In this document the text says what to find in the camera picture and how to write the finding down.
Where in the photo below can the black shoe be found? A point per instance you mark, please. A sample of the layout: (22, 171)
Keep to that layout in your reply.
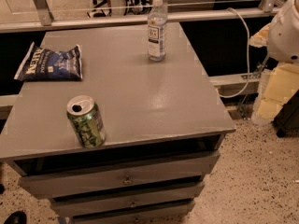
(18, 217)

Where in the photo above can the clear plastic water bottle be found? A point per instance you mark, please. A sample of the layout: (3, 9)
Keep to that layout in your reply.
(157, 20)

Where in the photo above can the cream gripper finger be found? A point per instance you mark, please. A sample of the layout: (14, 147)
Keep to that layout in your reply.
(276, 88)
(260, 39)

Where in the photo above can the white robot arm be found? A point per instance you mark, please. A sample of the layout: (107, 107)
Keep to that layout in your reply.
(283, 36)

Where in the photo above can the green soda can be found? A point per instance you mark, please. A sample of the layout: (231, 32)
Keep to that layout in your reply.
(85, 118)

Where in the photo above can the black cart with wheel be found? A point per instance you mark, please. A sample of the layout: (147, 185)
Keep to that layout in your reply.
(288, 117)

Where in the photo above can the grey drawer cabinet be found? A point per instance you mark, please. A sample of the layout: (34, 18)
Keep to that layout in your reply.
(164, 123)

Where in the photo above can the blue chip bag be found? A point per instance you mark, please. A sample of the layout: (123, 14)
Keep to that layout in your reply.
(44, 64)

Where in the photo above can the metal railing frame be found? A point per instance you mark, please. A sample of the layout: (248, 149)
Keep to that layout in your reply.
(51, 15)

